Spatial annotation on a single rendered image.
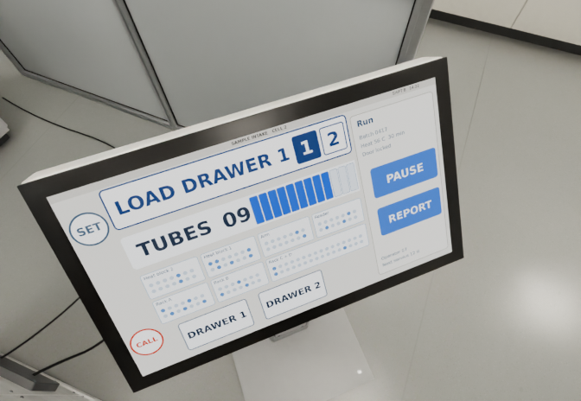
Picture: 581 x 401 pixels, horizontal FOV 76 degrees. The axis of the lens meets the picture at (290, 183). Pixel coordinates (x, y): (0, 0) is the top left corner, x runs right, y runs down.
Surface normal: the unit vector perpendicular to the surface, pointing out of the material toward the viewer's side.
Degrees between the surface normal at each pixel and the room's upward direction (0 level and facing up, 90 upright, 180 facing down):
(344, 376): 3
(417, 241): 50
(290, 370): 3
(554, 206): 0
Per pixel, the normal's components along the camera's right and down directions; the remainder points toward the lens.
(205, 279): 0.27, 0.30
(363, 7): -0.40, 0.80
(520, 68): -0.01, -0.50
